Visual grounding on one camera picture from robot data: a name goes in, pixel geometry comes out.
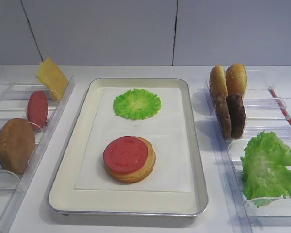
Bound sesame bun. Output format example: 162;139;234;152
226;63;247;97
209;65;228;99

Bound green leaf lettuce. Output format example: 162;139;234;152
240;132;291;208

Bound brown bun half in rack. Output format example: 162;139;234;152
0;118;35;174

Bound sesame bun right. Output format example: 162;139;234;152
226;63;247;97

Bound clear acrylic rack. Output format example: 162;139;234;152
0;66;75;233
204;70;291;233

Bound round flat lettuce piece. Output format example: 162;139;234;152
113;89;162;120

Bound clear acrylic rack left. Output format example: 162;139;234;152
0;66;75;233

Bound dark meat patty in rack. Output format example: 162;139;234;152
226;94;247;139

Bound white paper liner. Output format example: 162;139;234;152
75;87;191;192

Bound clear acrylic rack right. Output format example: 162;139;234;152
204;70;291;233

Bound red tomato slice in rack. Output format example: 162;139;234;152
27;91;48;130

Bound yellow cheese slice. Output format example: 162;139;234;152
36;57;68;101

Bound bottom bun on tray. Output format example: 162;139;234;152
104;137;156;183

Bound sesame bun left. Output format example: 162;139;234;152
209;65;228;99

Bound brown meat patty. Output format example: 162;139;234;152
215;93;231;138

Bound tomato slice on bun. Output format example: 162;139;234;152
103;136;148;173

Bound metal baking tray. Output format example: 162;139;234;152
48;78;208;217

